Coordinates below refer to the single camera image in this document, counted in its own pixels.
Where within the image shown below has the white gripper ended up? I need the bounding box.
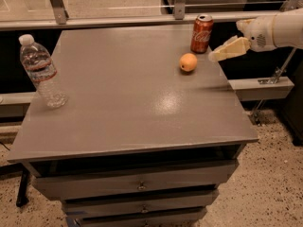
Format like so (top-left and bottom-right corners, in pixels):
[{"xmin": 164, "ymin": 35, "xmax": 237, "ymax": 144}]
[{"xmin": 208, "ymin": 16, "xmax": 276, "ymax": 61}]

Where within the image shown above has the red coke can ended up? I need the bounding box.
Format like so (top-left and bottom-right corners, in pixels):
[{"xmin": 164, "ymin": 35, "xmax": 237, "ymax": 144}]
[{"xmin": 190, "ymin": 14, "xmax": 214, "ymax": 53}]

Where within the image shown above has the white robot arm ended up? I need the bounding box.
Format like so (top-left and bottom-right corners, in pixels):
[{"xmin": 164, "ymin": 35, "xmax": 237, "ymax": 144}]
[{"xmin": 208, "ymin": 9, "xmax": 303, "ymax": 61}]

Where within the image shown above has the orange fruit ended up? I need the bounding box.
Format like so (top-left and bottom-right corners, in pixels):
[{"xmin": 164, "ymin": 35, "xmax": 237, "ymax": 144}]
[{"xmin": 179, "ymin": 53, "xmax": 198, "ymax": 72}]

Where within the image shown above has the grey drawer cabinet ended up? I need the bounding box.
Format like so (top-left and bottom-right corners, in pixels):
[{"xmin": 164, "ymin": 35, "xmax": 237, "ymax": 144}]
[{"xmin": 7, "ymin": 24, "xmax": 260, "ymax": 227}]

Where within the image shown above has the middle grey drawer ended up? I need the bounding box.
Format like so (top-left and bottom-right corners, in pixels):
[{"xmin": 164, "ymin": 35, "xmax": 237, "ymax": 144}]
[{"xmin": 62, "ymin": 189, "xmax": 219, "ymax": 218}]

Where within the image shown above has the grey drawer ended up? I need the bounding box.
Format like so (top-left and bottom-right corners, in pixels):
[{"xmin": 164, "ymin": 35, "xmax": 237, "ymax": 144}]
[
  {"xmin": 62, "ymin": 189, "xmax": 219, "ymax": 218},
  {"xmin": 33, "ymin": 159, "xmax": 239, "ymax": 201},
  {"xmin": 80, "ymin": 207, "xmax": 205, "ymax": 227}
]

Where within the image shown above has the bottom grey drawer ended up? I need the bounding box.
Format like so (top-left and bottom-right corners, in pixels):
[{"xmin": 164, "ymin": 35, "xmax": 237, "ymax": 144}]
[{"xmin": 80, "ymin": 207, "xmax": 205, "ymax": 227}]

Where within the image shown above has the clear plastic water bottle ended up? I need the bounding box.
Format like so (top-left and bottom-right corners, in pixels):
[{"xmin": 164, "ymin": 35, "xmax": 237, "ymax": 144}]
[{"xmin": 19, "ymin": 34, "xmax": 68, "ymax": 108}]

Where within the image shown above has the top grey drawer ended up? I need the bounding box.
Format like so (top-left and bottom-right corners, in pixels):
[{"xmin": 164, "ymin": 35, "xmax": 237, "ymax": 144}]
[{"xmin": 33, "ymin": 159, "xmax": 239, "ymax": 201}]

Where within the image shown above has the black stand leg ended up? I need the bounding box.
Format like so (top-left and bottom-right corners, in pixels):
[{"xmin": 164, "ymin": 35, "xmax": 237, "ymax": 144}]
[{"xmin": 16, "ymin": 169, "xmax": 29, "ymax": 207}]

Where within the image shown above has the metal railing frame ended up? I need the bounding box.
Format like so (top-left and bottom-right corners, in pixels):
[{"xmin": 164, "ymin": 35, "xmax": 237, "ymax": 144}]
[{"xmin": 0, "ymin": 0, "xmax": 302, "ymax": 31}]

